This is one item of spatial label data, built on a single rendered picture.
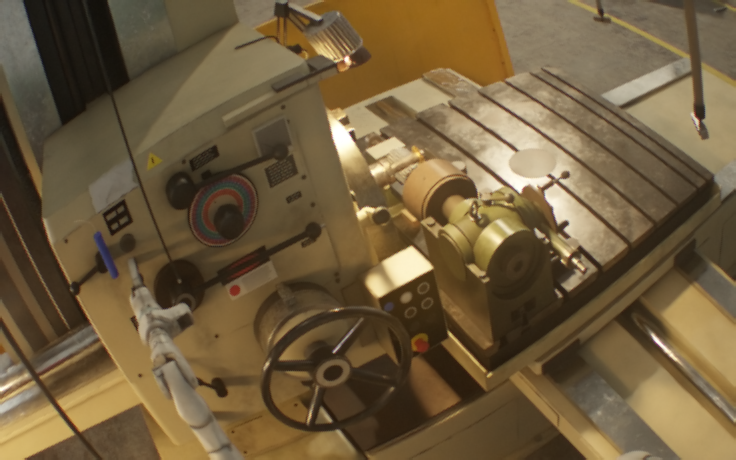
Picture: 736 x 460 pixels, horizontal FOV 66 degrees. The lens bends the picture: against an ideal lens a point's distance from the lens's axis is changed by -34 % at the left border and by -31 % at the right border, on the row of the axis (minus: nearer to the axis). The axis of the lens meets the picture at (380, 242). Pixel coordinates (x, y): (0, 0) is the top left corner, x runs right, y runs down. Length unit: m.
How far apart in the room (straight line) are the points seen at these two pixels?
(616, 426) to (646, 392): 0.19
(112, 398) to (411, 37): 3.15
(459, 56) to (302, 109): 3.24
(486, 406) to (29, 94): 1.97
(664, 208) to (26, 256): 2.30
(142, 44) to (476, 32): 3.11
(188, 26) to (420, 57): 2.73
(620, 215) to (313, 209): 1.13
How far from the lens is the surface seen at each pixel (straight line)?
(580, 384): 2.33
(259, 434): 2.61
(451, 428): 2.59
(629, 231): 2.44
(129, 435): 3.79
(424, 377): 2.63
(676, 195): 2.62
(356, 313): 1.65
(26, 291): 2.48
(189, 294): 1.68
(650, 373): 2.38
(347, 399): 2.63
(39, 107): 2.18
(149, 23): 2.15
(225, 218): 1.59
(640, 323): 2.54
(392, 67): 4.62
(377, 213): 1.81
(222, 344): 1.89
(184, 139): 1.62
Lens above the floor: 2.57
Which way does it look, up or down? 38 degrees down
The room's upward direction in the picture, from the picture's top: 16 degrees counter-clockwise
